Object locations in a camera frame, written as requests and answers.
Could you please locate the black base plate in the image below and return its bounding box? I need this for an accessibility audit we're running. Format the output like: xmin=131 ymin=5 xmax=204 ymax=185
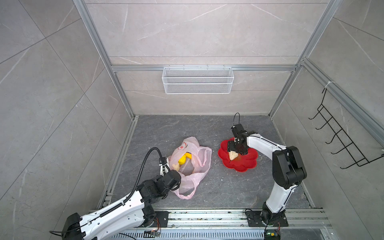
xmin=149 ymin=211 xmax=170 ymax=228
xmin=244 ymin=209 xmax=289 ymax=227

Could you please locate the pink plastic bag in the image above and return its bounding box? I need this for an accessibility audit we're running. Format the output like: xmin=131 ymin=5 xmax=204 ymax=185
xmin=168 ymin=137 xmax=212 ymax=200

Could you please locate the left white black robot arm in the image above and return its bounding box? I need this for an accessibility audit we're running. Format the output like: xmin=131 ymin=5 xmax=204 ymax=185
xmin=58 ymin=170 xmax=182 ymax=240

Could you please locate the yellow fake lemon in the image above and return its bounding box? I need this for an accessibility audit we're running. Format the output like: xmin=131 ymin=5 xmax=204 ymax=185
xmin=178 ymin=152 xmax=192 ymax=165

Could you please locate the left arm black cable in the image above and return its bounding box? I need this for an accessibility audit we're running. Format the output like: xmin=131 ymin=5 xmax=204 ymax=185
xmin=49 ymin=146 xmax=164 ymax=238

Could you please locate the aluminium mounting rail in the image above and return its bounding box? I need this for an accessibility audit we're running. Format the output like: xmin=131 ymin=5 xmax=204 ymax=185
xmin=156 ymin=209 xmax=332 ymax=230

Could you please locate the red flower-shaped plastic bowl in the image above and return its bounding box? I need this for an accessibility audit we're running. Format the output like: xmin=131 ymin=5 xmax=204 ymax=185
xmin=218 ymin=138 xmax=259 ymax=172

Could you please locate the black wire hook rack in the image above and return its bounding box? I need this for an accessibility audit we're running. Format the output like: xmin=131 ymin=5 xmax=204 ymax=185
xmin=309 ymin=88 xmax=384 ymax=170

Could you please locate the beige fake fruit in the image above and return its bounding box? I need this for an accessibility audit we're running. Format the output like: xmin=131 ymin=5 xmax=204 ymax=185
xmin=172 ymin=164 xmax=180 ymax=171

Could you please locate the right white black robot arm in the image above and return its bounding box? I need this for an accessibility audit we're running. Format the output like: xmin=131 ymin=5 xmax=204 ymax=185
xmin=228 ymin=123 xmax=307 ymax=226

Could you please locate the white wire mesh basket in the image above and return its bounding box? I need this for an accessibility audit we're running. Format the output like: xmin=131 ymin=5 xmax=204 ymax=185
xmin=162 ymin=67 xmax=235 ymax=95

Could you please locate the beige fake potato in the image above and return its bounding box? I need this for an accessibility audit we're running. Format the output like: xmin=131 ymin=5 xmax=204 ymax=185
xmin=229 ymin=151 xmax=239 ymax=161

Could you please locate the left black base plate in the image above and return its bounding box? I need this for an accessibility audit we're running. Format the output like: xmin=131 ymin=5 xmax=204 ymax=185
xmin=149 ymin=211 xmax=170 ymax=228

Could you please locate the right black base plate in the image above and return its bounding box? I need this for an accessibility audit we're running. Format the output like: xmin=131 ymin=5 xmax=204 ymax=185
xmin=244 ymin=209 xmax=289 ymax=227

